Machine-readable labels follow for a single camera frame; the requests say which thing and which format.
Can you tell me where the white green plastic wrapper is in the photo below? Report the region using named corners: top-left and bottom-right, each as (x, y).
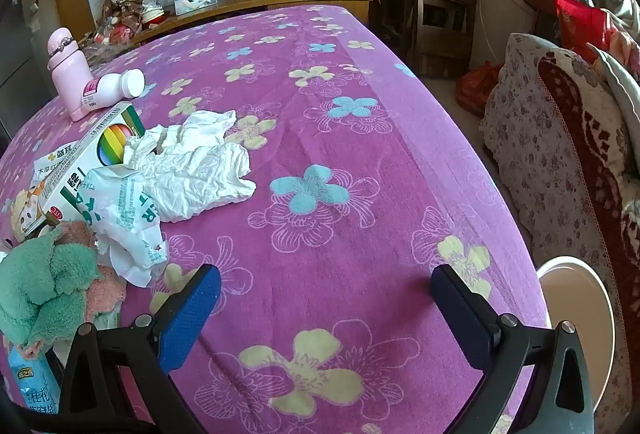
top-left (75, 166), bottom-right (168, 287)

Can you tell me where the red white patterned blanket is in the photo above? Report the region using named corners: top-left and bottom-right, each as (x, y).
top-left (537, 49), bottom-right (640, 330)

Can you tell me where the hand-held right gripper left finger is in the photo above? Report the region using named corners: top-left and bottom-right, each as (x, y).
top-left (55, 264), bottom-right (222, 434)

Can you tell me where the pink thermos bottle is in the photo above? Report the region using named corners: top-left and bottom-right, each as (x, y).
top-left (47, 27), bottom-right (96, 122)

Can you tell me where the purple floral tablecloth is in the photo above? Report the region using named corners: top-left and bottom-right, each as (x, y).
top-left (0, 4), bottom-right (551, 434)

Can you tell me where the white green carton box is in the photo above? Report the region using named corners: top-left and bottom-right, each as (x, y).
top-left (10, 141), bottom-right (81, 240)

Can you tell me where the red plastic bag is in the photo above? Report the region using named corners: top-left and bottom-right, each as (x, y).
top-left (455, 61), bottom-right (503, 117)

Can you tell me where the red pillow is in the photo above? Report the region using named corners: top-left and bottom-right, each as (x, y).
top-left (555, 0), bottom-right (626, 65)

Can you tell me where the pink fluffy cloth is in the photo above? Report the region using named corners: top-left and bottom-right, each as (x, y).
top-left (20, 221), bottom-right (128, 360)

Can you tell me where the green fluffy towel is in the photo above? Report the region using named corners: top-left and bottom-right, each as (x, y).
top-left (0, 226), bottom-right (103, 347)

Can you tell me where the white trash bin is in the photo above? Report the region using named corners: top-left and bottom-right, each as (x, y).
top-left (535, 256), bottom-right (616, 434)

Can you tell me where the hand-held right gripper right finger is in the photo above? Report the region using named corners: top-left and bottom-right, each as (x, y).
top-left (430, 264), bottom-right (596, 434)

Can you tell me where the floral covered sofa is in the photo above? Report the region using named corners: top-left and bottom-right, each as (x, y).
top-left (477, 32), bottom-right (640, 434)

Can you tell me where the white tissue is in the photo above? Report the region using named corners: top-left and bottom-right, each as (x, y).
top-left (122, 110), bottom-right (257, 224)

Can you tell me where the white bottle with pink label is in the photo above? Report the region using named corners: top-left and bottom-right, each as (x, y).
top-left (82, 69), bottom-right (146, 110)

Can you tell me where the white pillow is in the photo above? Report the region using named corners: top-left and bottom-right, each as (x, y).
top-left (587, 43), bottom-right (640, 115)

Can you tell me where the colourful clutter pile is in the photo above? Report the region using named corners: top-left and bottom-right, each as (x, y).
top-left (95, 0), bottom-right (168, 46)

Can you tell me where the white box with rainbow print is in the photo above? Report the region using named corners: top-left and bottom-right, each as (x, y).
top-left (37, 101), bottom-right (146, 225)

